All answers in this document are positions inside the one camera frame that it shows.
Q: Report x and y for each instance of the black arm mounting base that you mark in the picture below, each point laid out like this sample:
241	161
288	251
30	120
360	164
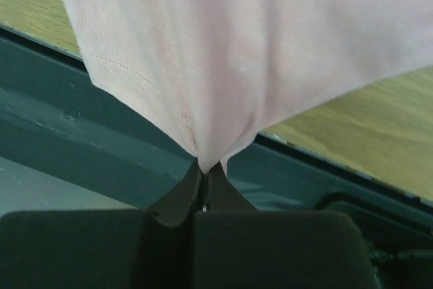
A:
67	145

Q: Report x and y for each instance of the dusty pink graphic t-shirt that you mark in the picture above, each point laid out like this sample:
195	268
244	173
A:
212	73

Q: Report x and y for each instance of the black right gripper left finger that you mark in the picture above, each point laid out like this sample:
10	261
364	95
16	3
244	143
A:
129	248

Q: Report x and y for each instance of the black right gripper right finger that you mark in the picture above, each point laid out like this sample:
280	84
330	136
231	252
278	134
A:
237	246

